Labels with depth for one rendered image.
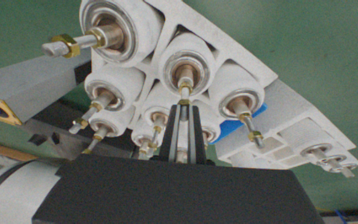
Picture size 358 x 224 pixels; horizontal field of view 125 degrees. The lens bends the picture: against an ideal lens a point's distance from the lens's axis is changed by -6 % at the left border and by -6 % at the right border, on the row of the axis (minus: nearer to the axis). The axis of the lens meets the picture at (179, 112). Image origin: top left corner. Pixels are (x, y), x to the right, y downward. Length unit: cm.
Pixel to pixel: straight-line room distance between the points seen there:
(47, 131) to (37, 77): 39
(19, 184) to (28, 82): 29
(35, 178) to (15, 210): 7
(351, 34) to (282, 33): 22
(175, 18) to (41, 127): 68
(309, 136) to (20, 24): 102
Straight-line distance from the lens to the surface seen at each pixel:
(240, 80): 21
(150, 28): 21
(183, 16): 24
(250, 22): 46
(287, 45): 53
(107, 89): 24
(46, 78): 37
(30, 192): 52
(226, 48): 25
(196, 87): 19
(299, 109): 47
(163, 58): 18
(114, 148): 64
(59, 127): 70
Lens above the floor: 42
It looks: 48 degrees down
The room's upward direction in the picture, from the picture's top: 174 degrees counter-clockwise
